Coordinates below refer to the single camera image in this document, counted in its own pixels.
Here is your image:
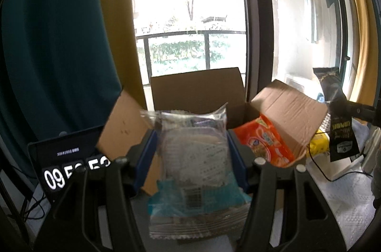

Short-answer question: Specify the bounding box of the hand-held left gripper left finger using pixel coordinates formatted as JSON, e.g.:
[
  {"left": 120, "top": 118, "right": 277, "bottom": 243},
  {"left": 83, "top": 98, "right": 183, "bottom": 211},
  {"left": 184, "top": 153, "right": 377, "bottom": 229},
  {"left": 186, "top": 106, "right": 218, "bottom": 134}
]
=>
[{"left": 36, "top": 130, "right": 158, "bottom": 252}]

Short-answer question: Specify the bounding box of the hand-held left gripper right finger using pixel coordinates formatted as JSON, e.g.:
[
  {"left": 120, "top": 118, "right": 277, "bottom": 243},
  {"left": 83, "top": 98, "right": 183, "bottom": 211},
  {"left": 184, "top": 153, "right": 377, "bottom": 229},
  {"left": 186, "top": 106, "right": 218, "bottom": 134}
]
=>
[{"left": 227, "top": 129, "right": 347, "bottom": 252}]

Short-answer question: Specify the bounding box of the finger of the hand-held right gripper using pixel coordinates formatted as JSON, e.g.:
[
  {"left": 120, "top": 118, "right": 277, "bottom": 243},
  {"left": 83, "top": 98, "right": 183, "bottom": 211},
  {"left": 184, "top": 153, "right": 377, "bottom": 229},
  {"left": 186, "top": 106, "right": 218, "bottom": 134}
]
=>
[{"left": 345, "top": 101, "right": 381, "bottom": 122}]

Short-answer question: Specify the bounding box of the black snack packet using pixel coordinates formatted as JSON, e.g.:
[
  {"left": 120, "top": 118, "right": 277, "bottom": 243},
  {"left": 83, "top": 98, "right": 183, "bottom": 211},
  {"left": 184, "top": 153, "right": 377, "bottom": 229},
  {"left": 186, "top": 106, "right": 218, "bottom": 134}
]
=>
[{"left": 312, "top": 67, "right": 359, "bottom": 162}]

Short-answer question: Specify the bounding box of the orange snack packet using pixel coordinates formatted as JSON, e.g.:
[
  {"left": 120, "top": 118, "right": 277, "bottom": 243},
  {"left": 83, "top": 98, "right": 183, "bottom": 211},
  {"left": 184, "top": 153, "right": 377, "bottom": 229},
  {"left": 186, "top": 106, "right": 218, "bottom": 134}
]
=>
[{"left": 232, "top": 114, "right": 298, "bottom": 168}]

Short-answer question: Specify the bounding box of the clear packet with blue band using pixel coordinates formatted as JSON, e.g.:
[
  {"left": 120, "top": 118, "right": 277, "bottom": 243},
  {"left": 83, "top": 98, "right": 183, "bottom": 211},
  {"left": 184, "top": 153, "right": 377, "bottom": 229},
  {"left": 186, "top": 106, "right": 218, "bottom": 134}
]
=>
[{"left": 140, "top": 103, "right": 253, "bottom": 241}]

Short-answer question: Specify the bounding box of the cardboard box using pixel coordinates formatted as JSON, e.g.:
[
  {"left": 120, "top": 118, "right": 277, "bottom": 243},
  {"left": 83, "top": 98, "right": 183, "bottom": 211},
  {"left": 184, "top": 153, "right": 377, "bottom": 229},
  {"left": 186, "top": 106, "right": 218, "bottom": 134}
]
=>
[{"left": 97, "top": 67, "right": 329, "bottom": 202}]

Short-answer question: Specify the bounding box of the white plastic basket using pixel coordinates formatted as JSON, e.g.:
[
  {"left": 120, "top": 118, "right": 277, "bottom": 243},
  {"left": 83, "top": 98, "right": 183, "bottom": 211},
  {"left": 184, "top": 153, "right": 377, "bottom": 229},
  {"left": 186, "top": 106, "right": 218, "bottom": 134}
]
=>
[{"left": 321, "top": 113, "right": 332, "bottom": 133}]

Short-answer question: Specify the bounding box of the yellow packet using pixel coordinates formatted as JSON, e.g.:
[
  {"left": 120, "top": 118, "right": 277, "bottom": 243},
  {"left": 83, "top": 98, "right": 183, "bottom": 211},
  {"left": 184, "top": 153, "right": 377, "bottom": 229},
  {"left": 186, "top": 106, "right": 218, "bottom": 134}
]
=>
[{"left": 308, "top": 129, "right": 331, "bottom": 155}]

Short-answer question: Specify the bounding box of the yellow curtain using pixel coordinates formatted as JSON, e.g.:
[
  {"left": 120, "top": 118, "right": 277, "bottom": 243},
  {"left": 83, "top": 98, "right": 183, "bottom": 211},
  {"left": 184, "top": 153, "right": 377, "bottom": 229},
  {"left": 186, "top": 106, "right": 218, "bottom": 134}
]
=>
[
  {"left": 332, "top": 0, "right": 380, "bottom": 103},
  {"left": 97, "top": 0, "right": 149, "bottom": 109}
]

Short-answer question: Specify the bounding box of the black tablet clock screen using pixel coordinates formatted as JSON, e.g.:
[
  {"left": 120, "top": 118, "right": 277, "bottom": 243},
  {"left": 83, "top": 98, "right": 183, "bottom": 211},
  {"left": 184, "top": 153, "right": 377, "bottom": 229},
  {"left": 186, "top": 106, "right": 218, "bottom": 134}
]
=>
[{"left": 28, "top": 125, "right": 112, "bottom": 202}]

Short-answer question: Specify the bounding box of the white textured cloth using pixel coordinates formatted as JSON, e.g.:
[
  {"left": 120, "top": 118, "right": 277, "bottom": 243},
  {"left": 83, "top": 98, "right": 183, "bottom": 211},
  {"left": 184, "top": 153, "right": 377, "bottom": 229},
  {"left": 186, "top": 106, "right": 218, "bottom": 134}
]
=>
[{"left": 268, "top": 121, "right": 381, "bottom": 252}]

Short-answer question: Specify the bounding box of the hanging white shirt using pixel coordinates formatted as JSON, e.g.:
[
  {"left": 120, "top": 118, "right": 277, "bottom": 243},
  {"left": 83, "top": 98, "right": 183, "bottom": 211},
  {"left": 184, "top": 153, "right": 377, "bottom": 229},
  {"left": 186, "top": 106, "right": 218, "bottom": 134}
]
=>
[{"left": 305, "top": 0, "right": 319, "bottom": 44}]

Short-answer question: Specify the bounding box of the black balcony railing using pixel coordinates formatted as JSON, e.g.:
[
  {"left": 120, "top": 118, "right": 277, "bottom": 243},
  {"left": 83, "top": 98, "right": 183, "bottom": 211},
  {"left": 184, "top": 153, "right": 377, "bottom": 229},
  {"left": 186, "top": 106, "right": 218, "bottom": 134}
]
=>
[{"left": 135, "top": 30, "right": 247, "bottom": 86}]

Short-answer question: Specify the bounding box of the teal curtain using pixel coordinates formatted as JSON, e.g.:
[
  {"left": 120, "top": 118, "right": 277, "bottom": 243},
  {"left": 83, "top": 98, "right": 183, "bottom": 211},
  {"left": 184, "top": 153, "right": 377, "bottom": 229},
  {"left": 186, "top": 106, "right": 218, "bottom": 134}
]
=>
[{"left": 0, "top": 0, "right": 122, "bottom": 181}]

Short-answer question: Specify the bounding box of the black cable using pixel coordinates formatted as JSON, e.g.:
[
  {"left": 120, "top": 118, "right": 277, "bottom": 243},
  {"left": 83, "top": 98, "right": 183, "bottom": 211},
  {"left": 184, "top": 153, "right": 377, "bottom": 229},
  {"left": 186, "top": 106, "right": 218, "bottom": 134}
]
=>
[{"left": 308, "top": 145, "right": 381, "bottom": 181}]

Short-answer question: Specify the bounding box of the black sliding door frame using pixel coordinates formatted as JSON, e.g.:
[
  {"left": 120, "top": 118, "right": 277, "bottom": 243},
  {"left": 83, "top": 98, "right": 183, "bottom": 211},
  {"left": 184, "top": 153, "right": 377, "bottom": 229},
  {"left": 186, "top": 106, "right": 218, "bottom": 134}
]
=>
[
  {"left": 235, "top": 0, "right": 279, "bottom": 98},
  {"left": 317, "top": 0, "right": 352, "bottom": 74}
]

